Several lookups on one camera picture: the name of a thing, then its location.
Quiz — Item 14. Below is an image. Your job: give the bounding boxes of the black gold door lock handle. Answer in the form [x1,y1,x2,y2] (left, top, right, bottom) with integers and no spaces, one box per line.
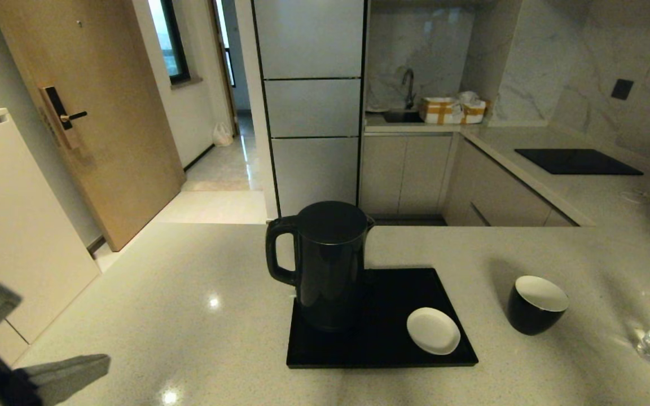
[40,86,87,151]

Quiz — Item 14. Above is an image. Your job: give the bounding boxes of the light wooden door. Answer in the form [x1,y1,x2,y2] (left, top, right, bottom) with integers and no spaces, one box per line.
[0,0,186,252]

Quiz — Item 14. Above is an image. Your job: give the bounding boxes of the yellow white box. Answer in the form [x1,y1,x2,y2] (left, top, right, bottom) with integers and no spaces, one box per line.
[420,97,464,125]

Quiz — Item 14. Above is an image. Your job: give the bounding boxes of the black wall socket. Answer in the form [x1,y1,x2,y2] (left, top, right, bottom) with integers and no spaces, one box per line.
[612,79,636,102]

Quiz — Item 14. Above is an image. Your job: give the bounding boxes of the small cardboard box white bag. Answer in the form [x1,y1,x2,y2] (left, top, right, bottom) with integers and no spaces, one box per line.
[459,91,488,125]

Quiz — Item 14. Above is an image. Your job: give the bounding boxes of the kitchen sink basin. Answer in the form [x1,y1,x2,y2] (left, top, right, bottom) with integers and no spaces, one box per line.
[383,109,424,124]

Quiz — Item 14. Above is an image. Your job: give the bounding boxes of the black induction cooktop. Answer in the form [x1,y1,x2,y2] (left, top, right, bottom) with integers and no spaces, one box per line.
[515,149,645,176]

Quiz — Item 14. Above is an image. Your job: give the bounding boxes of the black electric kettle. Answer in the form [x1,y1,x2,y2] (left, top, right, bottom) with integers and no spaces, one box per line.
[265,201,375,333]

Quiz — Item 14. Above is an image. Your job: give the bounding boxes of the beige counter side cabinets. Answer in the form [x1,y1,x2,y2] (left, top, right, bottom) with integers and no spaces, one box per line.
[443,136,579,227]

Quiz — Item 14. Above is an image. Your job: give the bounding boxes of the white storage cabinet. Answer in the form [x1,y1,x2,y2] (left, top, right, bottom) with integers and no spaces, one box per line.
[0,108,102,367]

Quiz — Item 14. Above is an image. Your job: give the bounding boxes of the dark kitchen faucet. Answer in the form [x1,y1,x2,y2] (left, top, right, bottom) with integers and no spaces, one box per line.
[402,69,417,111]

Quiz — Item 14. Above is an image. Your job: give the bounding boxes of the black mug white inside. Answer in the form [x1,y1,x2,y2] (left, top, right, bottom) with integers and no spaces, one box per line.
[508,275,570,336]

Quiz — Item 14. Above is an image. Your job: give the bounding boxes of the tall grey panel cabinet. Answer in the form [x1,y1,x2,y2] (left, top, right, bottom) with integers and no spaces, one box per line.
[252,0,368,222]

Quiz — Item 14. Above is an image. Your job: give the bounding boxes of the beige under-sink cabinets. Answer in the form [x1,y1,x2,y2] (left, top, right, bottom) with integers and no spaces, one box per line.
[359,134,454,219]

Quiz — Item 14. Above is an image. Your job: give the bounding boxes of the dark framed window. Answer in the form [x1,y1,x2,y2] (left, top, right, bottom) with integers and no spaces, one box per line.
[149,0,191,86]

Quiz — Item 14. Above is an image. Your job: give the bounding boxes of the black rectangular tray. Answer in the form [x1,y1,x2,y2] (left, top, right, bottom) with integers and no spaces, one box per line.
[286,268,479,369]

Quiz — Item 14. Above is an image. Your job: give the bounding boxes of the white round saucer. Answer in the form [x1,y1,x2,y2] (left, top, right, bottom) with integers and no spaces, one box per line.
[407,307,462,355]

